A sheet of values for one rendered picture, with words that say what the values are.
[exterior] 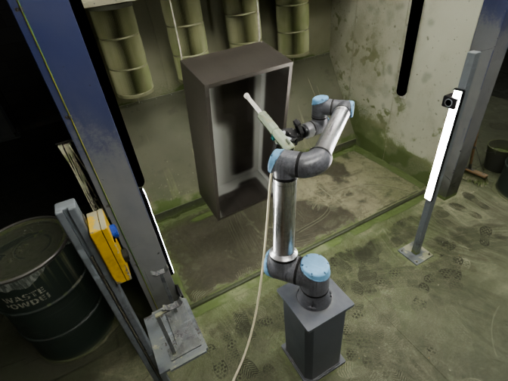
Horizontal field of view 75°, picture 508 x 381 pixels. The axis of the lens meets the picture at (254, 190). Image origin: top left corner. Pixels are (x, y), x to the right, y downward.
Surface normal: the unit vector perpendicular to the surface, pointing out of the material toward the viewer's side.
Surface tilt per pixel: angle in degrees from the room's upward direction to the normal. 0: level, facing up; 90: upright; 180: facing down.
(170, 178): 57
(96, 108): 90
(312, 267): 5
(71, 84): 90
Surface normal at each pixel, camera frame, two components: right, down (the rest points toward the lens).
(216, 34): 0.47, 0.49
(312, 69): 0.35, -0.03
